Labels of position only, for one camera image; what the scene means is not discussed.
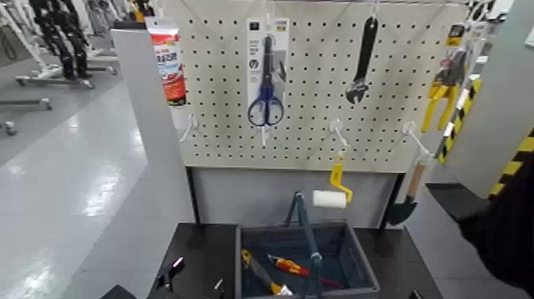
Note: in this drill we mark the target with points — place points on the red white sealant tube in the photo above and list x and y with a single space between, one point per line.
169 62

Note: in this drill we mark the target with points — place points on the yellow grey hand tool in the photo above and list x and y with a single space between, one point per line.
260 271

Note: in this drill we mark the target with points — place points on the grey pegboard stand panel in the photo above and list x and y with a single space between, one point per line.
258 196

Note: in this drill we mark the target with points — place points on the large black bulky object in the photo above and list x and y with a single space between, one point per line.
509 234

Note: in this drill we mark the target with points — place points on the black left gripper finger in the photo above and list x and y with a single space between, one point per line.
169 275
218 289

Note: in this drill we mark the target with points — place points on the grey partition panel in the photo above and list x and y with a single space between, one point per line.
146 125

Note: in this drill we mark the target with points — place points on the beige perforated pegboard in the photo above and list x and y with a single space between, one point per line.
311 62

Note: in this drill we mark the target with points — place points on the grey wheeled stand base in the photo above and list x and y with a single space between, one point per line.
54 79

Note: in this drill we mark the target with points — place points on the blue scissors in package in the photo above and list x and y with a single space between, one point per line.
267 77

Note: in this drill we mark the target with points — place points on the grey wheeled stand leg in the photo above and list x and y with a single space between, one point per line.
25 102

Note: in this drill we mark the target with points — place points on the yellow pliers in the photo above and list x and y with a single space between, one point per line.
448 77

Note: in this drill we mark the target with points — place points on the red yellow screwdriver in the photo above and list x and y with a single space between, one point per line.
292 266

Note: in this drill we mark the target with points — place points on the white pegboard hook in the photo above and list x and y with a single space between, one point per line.
337 126
191 124
263 134
411 128
373 6

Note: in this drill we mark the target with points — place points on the black adjustable wrench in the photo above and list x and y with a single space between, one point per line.
367 41

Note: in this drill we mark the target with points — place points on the black robot on stand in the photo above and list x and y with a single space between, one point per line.
62 37

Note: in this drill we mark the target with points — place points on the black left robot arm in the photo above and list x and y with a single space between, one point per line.
119 293

